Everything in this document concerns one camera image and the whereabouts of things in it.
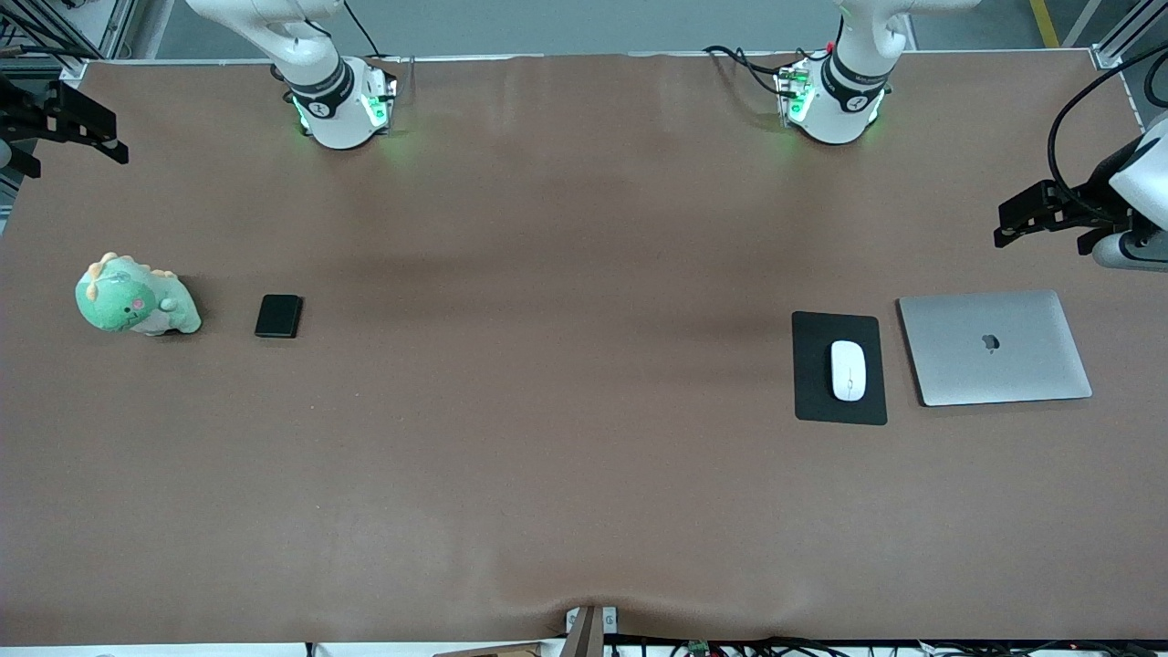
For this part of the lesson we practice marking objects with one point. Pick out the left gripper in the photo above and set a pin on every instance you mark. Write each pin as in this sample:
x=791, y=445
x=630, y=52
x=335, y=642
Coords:
x=1098, y=203

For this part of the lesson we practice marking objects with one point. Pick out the silver closed laptop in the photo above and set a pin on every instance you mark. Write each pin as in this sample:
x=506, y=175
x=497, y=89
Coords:
x=995, y=365

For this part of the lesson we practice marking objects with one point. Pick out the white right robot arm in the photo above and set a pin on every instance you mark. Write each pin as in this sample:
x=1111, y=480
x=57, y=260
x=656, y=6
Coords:
x=319, y=91

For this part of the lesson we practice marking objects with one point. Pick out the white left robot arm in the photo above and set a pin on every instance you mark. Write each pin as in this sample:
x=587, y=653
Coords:
x=849, y=91

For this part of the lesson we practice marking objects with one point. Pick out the brown table cover sheet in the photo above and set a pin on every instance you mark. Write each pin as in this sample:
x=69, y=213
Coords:
x=584, y=511

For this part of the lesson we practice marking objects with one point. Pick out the green connector board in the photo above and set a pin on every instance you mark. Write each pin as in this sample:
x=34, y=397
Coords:
x=700, y=648

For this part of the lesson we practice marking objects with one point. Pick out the green dinosaur plush toy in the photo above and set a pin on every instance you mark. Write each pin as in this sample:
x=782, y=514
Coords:
x=119, y=301

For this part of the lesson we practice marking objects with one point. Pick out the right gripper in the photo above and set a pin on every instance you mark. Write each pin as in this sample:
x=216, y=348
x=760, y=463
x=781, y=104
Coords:
x=16, y=116

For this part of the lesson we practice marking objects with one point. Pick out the black mouse pad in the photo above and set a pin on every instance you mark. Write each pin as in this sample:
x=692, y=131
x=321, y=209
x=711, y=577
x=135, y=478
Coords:
x=812, y=383

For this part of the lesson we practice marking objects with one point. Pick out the aluminium frame post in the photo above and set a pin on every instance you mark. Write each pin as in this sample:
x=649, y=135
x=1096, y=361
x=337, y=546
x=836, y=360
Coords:
x=78, y=68
x=1109, y=57

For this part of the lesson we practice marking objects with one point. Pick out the black phone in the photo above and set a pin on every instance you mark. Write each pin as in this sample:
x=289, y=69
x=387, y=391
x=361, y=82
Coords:
x=278, y=317

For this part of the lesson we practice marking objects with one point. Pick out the brown post with white bracket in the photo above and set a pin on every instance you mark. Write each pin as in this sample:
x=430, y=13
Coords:
x=584, y=634

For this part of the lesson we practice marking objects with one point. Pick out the white computer mouse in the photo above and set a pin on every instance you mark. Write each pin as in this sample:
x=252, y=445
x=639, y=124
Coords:
x=848, y=370

